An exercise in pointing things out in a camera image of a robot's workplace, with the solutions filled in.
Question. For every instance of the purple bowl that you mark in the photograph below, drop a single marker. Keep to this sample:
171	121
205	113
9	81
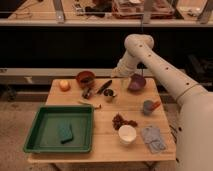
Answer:
137	83

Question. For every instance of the small metal cup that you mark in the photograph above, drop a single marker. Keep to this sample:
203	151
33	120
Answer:
109	95

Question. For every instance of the white paper cup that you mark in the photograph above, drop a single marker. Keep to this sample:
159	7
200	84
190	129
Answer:
127	134

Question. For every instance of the bunch of dried brown grapes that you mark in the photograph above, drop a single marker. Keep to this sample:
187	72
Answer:
119	121

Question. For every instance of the orange fruit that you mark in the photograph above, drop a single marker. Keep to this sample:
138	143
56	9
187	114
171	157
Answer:
64	85

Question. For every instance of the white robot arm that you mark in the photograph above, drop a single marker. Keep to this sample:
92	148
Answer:
194	148

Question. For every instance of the brown clay bowl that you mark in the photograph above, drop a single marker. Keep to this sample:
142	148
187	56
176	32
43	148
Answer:
85	79

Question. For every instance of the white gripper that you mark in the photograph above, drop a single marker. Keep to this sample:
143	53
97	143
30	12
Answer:
119	72

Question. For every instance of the green plastic tray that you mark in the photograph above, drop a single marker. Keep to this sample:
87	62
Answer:
43	136

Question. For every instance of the black handled knife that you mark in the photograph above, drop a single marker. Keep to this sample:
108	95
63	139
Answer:
104	86

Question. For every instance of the grey mug with orange handle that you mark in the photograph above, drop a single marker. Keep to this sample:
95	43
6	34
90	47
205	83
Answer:
149	106

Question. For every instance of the dark small object by bowl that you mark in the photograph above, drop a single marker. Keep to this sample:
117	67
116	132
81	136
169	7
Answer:
87	93

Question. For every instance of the green sponge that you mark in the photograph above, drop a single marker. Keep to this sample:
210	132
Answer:
65	132

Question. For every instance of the wooden table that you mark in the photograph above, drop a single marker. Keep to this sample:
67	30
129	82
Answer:
106	146

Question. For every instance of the grey folded cloth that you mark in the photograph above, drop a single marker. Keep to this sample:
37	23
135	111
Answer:
151	136

